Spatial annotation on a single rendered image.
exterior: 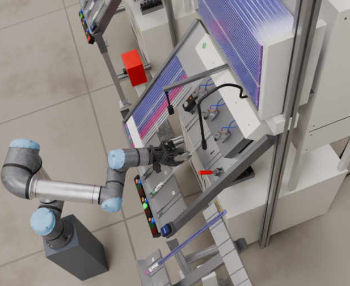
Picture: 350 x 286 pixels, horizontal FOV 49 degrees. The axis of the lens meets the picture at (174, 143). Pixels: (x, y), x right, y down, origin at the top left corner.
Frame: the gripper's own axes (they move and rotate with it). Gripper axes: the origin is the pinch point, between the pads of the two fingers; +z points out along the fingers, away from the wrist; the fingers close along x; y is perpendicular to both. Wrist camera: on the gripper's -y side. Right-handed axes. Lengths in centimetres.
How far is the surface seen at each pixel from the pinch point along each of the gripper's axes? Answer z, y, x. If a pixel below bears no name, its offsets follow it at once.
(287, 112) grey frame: 4, 54, -25
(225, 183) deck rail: 5.2, 8.9, -21.0
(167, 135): 46, -83, 77
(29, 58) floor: -32, -127, 212
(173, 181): -3.1, -14.4, -3.8
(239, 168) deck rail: 6.5, 18.7, -21.0
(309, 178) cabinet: 64, -5, -17
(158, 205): -7.0, -29.0, -6.8
